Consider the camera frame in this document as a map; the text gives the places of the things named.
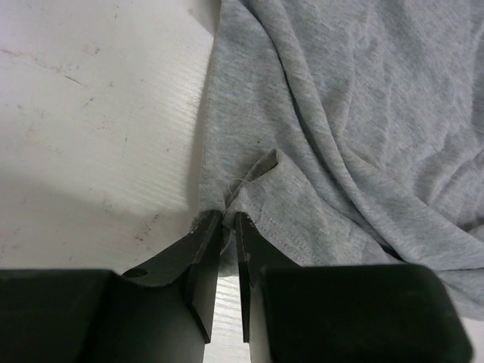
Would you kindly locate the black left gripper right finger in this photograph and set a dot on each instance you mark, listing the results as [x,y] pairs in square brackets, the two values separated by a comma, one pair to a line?
[270,308]

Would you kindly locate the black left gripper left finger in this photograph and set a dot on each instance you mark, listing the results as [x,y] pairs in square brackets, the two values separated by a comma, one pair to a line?
[162,310]

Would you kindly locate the grey tank top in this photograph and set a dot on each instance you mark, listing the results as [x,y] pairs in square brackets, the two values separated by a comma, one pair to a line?
[351,133]

